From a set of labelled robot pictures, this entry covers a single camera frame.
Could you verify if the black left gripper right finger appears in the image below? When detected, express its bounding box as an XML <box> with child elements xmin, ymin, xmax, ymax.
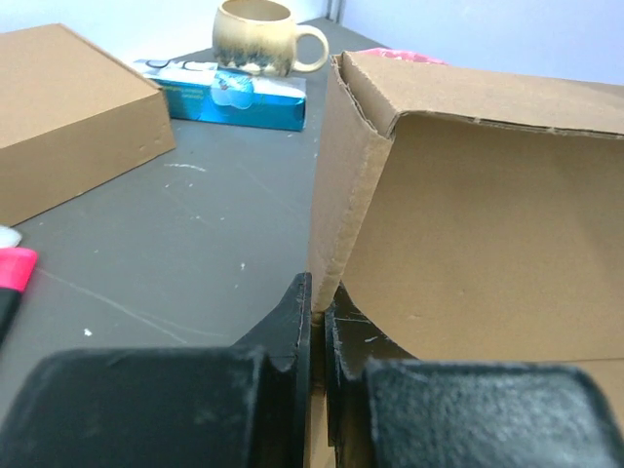
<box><xmin>325</xmin><ymin>287</ymin><xmax>623</xmax><ymax>467</ymax></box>

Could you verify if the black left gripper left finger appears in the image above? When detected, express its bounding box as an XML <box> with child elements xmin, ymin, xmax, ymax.
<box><xmin>1</xmin><ymin>273</ymin><xmax>311</xmax><ymax>467</ymax></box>

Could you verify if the brown cardboard box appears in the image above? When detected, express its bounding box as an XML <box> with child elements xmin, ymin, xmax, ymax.
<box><xmin>1</xmin><ymin>23</ymin><xmax>176</xmax><ymax>225</ymax></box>
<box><xmin>307</xmin><ymin>52</ymin><xmax>623</xmax><ymax>467</ymax></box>

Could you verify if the closed brown cardboard box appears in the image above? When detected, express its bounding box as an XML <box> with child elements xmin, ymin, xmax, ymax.
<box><xmin>1</xmin><ymin>23</ymin><xmax>176</xmax><ymax>225</ymax></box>

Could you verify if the black pink highlighter pen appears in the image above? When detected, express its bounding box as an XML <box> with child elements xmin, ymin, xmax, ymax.
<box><xmin>0</xmin><ymin>247</ymin><xmax>38</xmax><ymax>342</ymax></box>

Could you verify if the yellow highlighter pen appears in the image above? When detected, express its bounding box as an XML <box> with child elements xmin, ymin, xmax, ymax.
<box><xmin>0</xmin><ymin>225</ymin><xmax>22</xmax><ymax>249</ymax></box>

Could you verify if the blue toothbrush package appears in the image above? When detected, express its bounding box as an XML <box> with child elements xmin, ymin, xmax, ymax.
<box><xmin>131</xmin><ymin>59</ymin><xmax>307</xmax><ymax>132</ymax></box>

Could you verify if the pink dotted plate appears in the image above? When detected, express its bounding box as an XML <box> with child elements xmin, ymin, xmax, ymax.
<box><xmin>362</xmin><ymin>48</ymin><xmax>445</xmax><ymax>64</ymax></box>

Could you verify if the beige ceramic mug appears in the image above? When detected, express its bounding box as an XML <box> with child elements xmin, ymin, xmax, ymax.
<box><xmin>213</xmin><ymin>0</ymin><xmax>330</xmax><ymax>77</ymax></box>

